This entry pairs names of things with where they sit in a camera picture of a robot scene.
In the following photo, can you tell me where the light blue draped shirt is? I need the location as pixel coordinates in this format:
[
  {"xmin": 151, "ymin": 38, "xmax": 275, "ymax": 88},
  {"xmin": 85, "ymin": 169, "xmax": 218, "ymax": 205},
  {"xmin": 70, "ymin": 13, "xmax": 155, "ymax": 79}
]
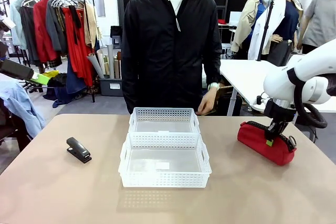
[{"xmin": 0, "ymin": 79, "xmax": 47, "ymax": 138}]

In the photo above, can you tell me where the person's left hand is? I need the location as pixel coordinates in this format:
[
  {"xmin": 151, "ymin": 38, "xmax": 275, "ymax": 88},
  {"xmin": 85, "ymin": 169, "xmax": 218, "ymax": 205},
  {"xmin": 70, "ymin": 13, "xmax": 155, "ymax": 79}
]
[{"xmin": 196, "ymin": 88, "xmax": 219, "ymax": 116}]

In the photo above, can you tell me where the bystander in grey t-shirt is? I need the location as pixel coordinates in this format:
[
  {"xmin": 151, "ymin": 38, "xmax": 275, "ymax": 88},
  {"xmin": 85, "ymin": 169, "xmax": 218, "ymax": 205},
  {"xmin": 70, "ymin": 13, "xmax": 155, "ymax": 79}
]
[{"xmin": 296, "ymin": 0, "xmax": 336, "ymax": 55}]

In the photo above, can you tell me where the grey hanging coat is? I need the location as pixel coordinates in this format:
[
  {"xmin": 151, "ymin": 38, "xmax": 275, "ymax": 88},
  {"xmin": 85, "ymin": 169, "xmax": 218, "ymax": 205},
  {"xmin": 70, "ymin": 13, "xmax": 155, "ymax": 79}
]
[{"xmin": 45, "ymin": 0, "xmax": 68, "ymax": 55}]

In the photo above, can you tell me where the mannequin with white coat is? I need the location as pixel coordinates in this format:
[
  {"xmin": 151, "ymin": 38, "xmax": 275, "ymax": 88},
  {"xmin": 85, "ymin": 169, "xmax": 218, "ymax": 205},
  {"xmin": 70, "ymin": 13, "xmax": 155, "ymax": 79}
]
[{"xmin": 247, "ymin": 0, "xmax": 287, "ymax": 61}]

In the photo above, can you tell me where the black robot cable hose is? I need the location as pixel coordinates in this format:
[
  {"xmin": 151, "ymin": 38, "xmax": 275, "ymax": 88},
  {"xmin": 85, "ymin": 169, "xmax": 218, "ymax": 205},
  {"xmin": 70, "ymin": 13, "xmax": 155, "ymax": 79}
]
[{"xmin": 287, "ymin": 68, "xmax": 329, "ymax": 130}]

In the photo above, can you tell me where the dark grey hanging garment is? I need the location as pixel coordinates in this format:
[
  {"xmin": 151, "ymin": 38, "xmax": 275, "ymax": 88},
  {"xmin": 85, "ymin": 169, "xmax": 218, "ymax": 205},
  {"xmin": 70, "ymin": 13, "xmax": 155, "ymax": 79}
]
[{"xmin": 19, "ymin": 4, "xmax": 40, "ymax": 65}]

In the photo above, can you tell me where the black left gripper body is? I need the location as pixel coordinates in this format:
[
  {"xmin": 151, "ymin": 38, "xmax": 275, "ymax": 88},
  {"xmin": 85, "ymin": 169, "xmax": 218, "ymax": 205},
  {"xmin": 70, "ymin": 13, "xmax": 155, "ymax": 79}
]
[{"xmin": 0, "ymin": 58, "xmax": 35, "ymax": 81}]

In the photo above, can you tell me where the red zippered pencil case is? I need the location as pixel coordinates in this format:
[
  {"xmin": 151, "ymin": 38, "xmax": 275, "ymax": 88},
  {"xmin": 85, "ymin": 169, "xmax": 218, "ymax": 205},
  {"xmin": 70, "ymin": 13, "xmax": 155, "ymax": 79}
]
[{"xmin": 237, "ymin": 120, "xmax": 298, "ymax": 167}]

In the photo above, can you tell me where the black stapler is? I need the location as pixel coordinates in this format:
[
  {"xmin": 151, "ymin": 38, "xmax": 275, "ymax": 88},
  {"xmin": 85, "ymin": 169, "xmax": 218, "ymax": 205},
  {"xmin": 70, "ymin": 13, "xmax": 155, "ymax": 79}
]
[{"xmin": 66, "ymin": 136, "xmax": 93, "ymax": 165}]

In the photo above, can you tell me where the yellow bag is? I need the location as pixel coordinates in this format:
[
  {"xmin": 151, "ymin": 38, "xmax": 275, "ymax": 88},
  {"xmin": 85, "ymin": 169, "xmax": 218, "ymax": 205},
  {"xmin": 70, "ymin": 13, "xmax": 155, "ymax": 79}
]
[{"xmin": 41, "ymin": 70, "xmax": 60, "ymax": 79}]

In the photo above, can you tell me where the red hanging dress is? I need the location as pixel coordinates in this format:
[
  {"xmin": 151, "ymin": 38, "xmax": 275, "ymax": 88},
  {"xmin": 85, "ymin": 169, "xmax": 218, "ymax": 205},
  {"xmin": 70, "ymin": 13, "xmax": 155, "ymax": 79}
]
[{"xmin": 62, "ymin": 7, "xmax": 95, "ymax": 87}]

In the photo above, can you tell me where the black clothes rack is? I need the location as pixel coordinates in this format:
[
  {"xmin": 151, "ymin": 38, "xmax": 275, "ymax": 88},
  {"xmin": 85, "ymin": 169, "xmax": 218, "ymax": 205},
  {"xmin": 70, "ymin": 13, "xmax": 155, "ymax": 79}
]
[{"xmin": 6, "ymin": 0, "xmax": 97, "ymax": 103}]

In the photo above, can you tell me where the red hanging jacket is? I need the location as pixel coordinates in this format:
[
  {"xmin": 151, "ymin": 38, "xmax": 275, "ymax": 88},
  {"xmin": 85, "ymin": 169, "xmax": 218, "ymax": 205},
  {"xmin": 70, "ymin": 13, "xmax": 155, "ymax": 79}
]
[{"xmin": 33, "ymin": 0, "xmax": 60, "ymax": 63}]

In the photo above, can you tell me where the person in black jacket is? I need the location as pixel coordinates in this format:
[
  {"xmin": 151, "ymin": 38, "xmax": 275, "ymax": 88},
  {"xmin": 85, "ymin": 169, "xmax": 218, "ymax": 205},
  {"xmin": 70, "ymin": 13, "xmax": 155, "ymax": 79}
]
[{"xmin": 121, "ymin": 0, "xmax": 223, "ymax": 116}]

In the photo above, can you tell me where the beige hanging garment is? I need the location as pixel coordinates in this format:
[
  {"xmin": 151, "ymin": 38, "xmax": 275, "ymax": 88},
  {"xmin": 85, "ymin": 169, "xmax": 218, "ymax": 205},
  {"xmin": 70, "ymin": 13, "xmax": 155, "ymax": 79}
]
[{"xmin": 83, "ymin": 2, "xmax": 100, "ymax": 49}]

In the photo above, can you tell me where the mannequin with navy shirt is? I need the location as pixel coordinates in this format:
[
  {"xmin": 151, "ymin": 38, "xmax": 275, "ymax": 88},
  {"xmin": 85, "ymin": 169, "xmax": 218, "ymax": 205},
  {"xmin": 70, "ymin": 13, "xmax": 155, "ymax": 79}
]
[{"xmin": 267, "ymin": 0, "xmax": 300, "ymax": 68}]

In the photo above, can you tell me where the white background table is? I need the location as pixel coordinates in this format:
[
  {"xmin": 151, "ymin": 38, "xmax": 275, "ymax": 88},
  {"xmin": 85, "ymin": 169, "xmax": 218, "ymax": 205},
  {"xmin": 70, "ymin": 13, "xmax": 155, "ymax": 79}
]
[{"xmin": 219, "ymin": 58, "xmax": 336, "ymax": 113}]

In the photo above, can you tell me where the light blue hanging garment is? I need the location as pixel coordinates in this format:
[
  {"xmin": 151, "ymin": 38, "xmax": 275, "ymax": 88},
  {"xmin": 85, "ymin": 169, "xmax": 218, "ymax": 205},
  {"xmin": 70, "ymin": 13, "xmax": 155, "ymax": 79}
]
[{"xmin": 9, "ymin": 0, "xmax": 28, "ymax": 50}]

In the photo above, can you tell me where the black tripod pole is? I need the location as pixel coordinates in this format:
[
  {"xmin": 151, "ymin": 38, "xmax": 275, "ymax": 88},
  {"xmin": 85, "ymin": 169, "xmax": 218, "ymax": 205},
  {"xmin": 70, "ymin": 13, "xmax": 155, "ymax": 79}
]
[{"xmin": 256, "ymin": 0, "xmax": 275, "ymax": 62}]

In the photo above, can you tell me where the mannequin with beige coat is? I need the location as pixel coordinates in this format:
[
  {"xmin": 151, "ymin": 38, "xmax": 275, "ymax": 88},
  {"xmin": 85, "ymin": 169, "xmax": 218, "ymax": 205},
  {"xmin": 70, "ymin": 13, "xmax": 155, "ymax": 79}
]
[{"xmin": 230, "ymin": 0, "xmax": 266, "ymax": 61}]

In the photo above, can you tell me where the white rolled paper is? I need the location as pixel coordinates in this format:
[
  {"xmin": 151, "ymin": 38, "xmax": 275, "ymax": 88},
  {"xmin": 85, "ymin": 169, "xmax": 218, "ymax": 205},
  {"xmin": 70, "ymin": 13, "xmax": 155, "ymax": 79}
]
[{"xmin": 87, "ymin": 52, "xmax": 105, "ymax": 79}]

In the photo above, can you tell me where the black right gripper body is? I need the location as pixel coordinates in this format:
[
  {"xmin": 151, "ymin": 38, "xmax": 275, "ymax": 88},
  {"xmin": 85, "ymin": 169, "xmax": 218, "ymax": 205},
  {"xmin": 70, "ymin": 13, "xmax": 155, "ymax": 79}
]
[{"xmin": 263, "ymin": 100, "xmax": 298, "ymax": 124}]

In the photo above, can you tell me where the white perforated plastic basket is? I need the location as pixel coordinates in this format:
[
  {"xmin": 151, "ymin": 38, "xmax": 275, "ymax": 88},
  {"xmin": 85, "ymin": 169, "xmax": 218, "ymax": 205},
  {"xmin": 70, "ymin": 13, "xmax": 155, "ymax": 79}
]
[
  {"xmin": 118, "ymin": 132, "xmax": 213, "ymax": 189},
  {"xmin": 128, "ymin": 106, "xmax": 202, "ymax": 141}
]

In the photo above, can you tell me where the grey cardboard tube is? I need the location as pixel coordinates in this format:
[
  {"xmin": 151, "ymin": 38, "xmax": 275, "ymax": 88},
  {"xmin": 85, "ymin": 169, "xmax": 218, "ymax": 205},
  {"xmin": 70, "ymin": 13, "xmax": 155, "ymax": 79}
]
[{"xmin": 106, "ymin": 44, "xmax": 116, "ymax": 79}]

